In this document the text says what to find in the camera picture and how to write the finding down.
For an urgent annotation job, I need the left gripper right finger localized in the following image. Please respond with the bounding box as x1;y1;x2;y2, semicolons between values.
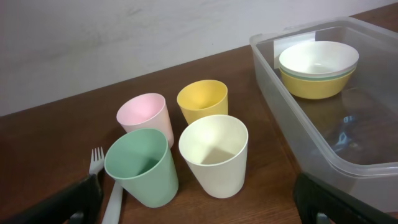
293;173;397;224

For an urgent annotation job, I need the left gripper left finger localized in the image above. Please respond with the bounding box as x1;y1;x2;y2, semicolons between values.
2;174;104;223

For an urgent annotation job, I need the yellow plastic bowl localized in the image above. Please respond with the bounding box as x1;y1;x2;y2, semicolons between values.
280;68;356;100

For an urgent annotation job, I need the pink plastic cup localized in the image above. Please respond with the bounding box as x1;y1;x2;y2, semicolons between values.
116;93;174;148

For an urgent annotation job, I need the green plastic bowl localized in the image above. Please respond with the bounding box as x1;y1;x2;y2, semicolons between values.
279;67;356;81

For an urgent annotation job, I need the cream plastic bowl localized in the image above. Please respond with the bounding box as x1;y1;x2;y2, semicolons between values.
279;41;359;77

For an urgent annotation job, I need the clear plastic storage container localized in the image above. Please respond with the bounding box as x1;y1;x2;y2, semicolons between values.
249;17;397;213

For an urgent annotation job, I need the grey plastic spoon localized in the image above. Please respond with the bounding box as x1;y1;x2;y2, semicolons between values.
101;182;123;224

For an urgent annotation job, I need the grey plastic fork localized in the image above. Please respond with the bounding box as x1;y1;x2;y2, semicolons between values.
89;147;104;175

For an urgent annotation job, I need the green plastic cup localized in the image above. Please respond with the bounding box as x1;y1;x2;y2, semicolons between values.
104;128;178;208

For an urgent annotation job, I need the cream plastic cup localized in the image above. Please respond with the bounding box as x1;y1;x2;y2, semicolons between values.
178;114;249;198

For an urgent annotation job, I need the yellow plastic cup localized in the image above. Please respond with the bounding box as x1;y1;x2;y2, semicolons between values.
177;80;228;125

